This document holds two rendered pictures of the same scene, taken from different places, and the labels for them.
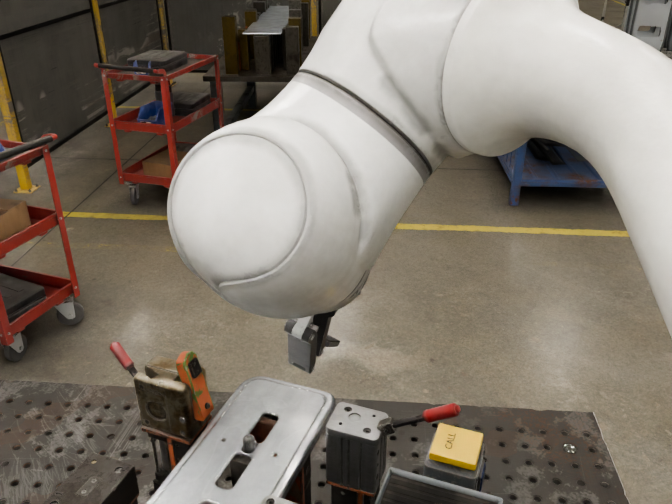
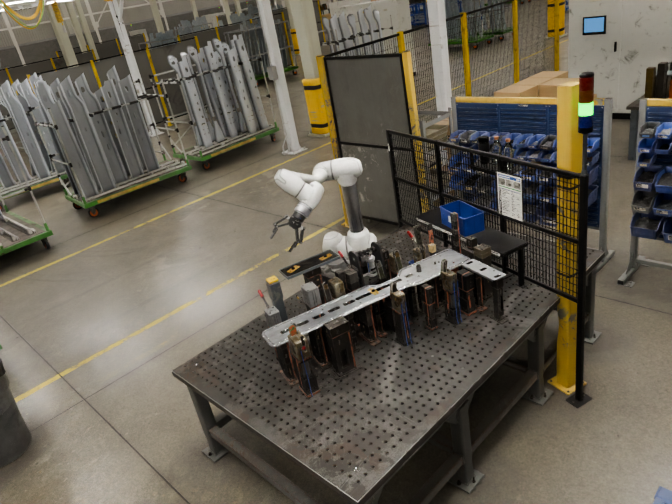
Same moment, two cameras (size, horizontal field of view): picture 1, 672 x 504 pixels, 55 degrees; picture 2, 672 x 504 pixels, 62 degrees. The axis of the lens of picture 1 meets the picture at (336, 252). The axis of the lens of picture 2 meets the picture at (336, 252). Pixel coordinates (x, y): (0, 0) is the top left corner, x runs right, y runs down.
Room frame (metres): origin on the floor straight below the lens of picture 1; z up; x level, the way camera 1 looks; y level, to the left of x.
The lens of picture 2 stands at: (2.45, 2.24, 2.69)
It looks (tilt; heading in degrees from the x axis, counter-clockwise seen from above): 26 degrees down; 225
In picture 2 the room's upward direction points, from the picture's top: 11 degrees counter-clockwise
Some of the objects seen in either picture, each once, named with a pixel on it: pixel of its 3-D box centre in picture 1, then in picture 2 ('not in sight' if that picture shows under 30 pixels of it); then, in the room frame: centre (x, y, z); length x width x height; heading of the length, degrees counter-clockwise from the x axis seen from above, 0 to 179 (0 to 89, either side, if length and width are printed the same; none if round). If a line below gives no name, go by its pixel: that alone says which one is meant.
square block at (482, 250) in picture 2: not in sight; (483, 271); (-0.36, 0.71, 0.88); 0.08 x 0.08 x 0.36; 69
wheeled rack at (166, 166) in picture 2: not in sight; (116, 145); (-1.88, -6.66, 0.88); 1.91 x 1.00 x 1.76; 172
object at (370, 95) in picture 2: not in sight; (375, 150); (-2.10, -1.42, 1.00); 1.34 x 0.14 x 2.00; 85
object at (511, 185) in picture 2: not in sight; (510, 196); (-0.63, 0.78, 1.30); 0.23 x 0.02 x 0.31; 69
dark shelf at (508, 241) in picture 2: not in sight; (466, 230); (-0.62, 0.46, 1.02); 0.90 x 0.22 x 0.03; 69
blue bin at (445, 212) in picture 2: not in sight; (462, 217); (-0.64, 0.42, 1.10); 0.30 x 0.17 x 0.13; 62
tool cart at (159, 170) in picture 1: (168, 125); not in sight; (4.36, 1.16, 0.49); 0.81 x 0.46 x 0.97; 163
